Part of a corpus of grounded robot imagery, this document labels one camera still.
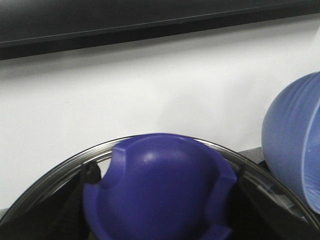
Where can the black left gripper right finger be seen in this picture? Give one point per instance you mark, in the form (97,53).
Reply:
(253,216)

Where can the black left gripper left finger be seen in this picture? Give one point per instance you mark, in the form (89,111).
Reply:
(60,216)

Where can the light blue ceramic bowl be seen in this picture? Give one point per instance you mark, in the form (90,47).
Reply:
(290,138)

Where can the glass pot lid blue knob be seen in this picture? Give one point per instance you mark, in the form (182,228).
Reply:
(159,187)

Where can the black range hood edge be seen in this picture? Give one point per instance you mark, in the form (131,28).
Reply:
(35,27)

